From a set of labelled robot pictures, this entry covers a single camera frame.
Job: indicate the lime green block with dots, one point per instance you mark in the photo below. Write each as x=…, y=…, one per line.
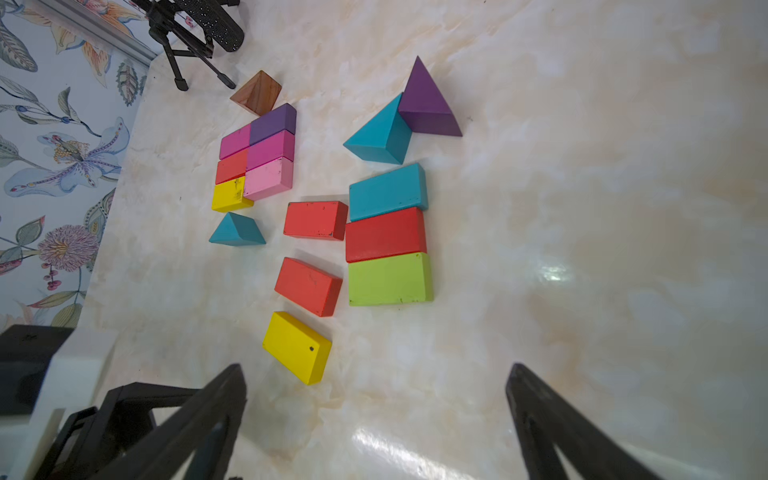
x=394, y=280

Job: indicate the red block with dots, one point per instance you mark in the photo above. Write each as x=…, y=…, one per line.
x=391, y=234
x=321, y=220
x=308, y=287
x=232, y=167

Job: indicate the magenta block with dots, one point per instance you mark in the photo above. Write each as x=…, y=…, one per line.
x=235, y=142
x=274, y=147

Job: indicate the pink rectangular block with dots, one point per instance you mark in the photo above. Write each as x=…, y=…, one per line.
x=269, y=179

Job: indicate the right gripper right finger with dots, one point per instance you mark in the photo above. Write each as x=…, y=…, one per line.
x=546, y=425

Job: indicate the teal triangle block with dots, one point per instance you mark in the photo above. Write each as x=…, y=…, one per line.
x=383, y=139

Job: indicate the purple triangle block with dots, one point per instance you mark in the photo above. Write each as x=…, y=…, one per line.
x=423, y=107

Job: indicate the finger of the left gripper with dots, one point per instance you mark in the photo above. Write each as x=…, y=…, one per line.
x=94, y=437

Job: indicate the brown triangle block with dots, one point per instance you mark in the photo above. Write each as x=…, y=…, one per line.
x=259, y=94

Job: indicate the yellow block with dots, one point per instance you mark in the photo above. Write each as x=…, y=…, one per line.
x=296, y=346
x=230, y=196

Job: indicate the red block front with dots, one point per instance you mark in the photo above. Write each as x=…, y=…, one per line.
x=391, y=234

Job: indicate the purple rectangular block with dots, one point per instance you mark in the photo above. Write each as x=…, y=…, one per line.
x=281, y=118

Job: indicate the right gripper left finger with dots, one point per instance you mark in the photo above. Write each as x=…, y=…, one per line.
x=202, y=431

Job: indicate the teal rectangular block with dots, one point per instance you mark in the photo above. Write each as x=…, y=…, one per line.
x=396, y=190

